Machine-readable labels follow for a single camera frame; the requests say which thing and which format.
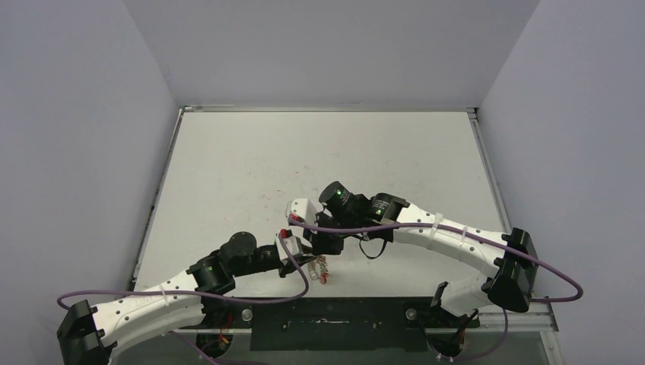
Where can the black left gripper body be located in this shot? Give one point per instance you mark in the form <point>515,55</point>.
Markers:
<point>264,261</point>

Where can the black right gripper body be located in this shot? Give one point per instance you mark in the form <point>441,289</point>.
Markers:
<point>322,237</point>

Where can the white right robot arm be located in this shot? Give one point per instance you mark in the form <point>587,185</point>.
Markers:
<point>505,276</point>

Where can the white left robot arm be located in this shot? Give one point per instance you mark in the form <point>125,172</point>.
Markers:
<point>197,296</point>

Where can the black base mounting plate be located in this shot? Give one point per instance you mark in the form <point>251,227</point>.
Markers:
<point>337,324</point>

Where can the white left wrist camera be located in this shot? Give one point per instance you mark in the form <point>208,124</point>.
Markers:
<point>288,245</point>

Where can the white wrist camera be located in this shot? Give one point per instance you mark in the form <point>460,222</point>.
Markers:
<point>288,245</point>
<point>301,210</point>

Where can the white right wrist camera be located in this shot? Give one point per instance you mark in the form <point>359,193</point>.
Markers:
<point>301,210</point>

